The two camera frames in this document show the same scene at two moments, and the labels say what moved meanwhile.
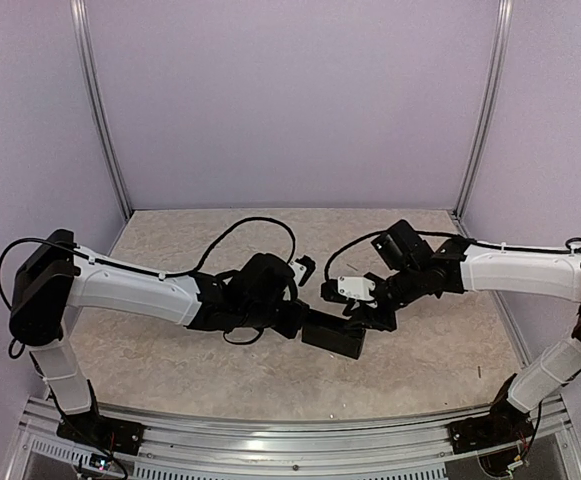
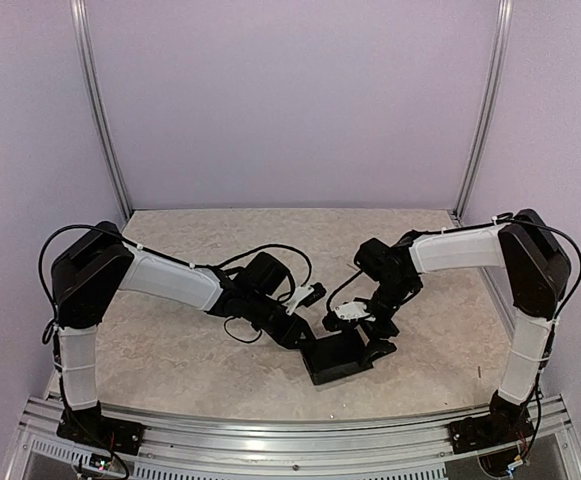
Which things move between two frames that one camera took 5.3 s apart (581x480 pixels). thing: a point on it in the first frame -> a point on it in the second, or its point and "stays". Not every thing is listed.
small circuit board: x=100 y=462 stays
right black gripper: x=372 y=320 -> x=375 y=343
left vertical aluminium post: x=81 y=35 stays
